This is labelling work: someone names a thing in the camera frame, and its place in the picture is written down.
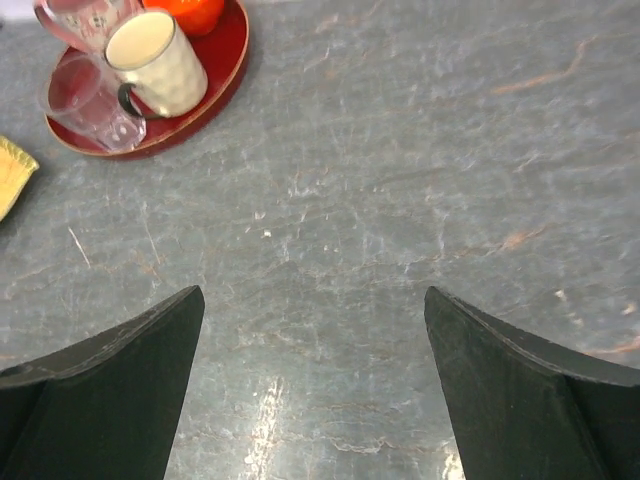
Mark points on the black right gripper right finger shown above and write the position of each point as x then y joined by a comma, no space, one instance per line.
523,407

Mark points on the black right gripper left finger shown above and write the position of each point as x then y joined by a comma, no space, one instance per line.
106,407

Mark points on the yellow bamboo tray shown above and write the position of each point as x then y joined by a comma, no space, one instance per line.
16,168

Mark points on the cream ceramic mug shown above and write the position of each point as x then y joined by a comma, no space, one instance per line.
160,74

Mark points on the round red tray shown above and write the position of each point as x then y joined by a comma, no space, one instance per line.
224,53

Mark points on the pink floral mug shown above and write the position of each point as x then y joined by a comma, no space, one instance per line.
84,24

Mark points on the orange bowl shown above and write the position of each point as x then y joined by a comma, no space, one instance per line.
195,17

